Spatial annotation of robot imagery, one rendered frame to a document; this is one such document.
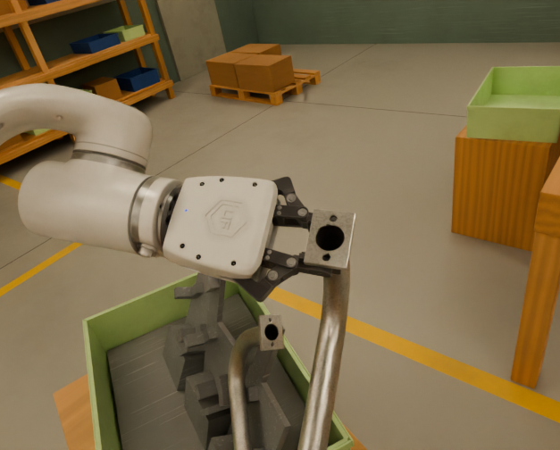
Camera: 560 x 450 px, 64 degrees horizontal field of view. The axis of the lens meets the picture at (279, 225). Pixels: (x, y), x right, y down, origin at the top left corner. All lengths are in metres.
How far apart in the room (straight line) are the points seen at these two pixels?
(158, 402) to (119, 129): 0.77
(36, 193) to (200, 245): 0.18
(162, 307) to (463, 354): 1.41
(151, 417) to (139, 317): 0.28
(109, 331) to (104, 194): 0.84
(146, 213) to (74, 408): 0.92
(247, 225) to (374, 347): 1.83
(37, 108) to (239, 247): 0.23
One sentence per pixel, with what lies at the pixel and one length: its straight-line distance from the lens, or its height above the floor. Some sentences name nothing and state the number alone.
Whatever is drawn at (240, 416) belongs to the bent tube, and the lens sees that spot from 0.85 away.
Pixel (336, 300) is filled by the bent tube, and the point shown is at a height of 1.34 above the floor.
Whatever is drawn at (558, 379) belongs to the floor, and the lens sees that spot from 2.21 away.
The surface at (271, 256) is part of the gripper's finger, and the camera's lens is 0.43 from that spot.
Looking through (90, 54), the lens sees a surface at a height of 0.85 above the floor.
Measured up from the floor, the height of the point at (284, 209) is 1.46.
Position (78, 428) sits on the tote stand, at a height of 0.79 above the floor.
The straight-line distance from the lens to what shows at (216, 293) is 0.93.
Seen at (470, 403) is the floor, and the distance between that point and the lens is 2.07.
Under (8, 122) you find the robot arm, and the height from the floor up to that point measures 1.59.
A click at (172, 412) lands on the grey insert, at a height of 0.85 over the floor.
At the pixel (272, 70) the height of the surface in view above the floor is 0.37.
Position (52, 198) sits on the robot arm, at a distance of 0.50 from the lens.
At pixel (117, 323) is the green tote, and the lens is 1.27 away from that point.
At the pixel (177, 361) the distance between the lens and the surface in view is 1.12.
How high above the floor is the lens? 1.69
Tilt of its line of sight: 33 degrees down
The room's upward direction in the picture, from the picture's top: 12 degrees counter-clockwise
